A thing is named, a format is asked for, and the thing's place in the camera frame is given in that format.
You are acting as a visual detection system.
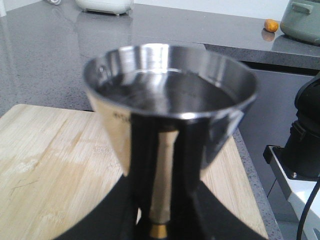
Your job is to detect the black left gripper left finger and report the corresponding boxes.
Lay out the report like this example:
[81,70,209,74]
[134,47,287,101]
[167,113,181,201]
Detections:
[55,174,153,240]

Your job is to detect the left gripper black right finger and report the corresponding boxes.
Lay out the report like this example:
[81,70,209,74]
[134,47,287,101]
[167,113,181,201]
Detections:
[169,181,266,240]

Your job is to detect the steel double jigger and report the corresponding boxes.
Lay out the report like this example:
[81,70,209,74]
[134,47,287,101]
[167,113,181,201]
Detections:
[83,43,258,240]

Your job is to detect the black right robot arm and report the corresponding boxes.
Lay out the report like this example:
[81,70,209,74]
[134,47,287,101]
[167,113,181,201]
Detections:
[281,74,320,178]

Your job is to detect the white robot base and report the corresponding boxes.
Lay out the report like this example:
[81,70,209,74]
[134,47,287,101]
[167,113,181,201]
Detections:
[263,145,320,240]

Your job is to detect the wooden cutting board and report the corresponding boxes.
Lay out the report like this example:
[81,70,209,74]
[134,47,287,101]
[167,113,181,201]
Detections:
[0,103,270,240]

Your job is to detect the small orange fruit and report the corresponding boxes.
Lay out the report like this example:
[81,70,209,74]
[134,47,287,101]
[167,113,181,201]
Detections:
[264,19,279,33]

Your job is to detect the white appliance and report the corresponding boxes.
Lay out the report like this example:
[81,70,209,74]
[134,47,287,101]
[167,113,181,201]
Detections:
[75,0,134,16]

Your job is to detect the green rice cooker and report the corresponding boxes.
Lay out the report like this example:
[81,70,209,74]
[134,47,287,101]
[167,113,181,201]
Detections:
[280,0,320,45]

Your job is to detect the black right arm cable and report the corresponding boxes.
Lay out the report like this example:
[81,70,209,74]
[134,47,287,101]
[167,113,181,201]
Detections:
[296,178,320,240]

